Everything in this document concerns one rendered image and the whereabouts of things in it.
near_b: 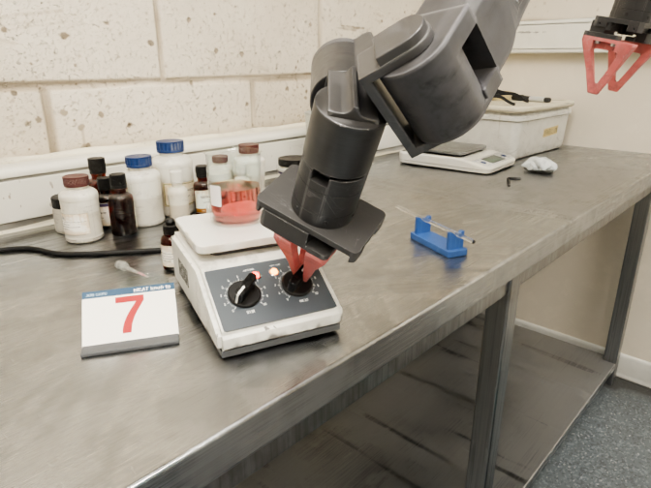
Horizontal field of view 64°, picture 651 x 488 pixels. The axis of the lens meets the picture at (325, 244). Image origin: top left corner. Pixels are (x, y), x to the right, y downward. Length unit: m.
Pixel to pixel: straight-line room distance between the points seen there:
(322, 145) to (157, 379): 0.25
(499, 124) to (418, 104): 1.17
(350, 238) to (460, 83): 0.15
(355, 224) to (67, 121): 0.68
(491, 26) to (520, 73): 1.54
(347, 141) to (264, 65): 0.89
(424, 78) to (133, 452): 0.33
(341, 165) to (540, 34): 1.52
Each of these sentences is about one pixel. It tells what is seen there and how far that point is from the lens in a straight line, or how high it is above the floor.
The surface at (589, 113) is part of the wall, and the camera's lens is 1.88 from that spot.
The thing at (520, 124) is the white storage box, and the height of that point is 0.85.
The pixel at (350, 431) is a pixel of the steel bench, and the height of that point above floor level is 0.08.
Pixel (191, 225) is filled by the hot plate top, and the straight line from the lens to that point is 0.61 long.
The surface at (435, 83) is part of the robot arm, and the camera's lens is 0.37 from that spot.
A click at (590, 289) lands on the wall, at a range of 1.99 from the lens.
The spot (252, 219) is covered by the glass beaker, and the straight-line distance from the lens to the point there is 0.59.
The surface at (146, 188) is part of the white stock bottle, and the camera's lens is 0.90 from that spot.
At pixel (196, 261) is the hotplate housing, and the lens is 0.55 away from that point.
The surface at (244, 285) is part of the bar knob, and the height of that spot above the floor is 0.81.
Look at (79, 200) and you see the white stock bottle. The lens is 0.85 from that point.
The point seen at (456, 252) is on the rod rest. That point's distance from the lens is 0.76.
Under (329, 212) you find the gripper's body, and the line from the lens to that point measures 0.43.
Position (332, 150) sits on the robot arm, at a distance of 0.39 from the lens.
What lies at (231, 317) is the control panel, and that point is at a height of 0.79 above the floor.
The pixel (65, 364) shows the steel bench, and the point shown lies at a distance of 0.55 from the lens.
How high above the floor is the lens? 1.01
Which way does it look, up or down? 20 degrees down
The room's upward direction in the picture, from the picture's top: straight up
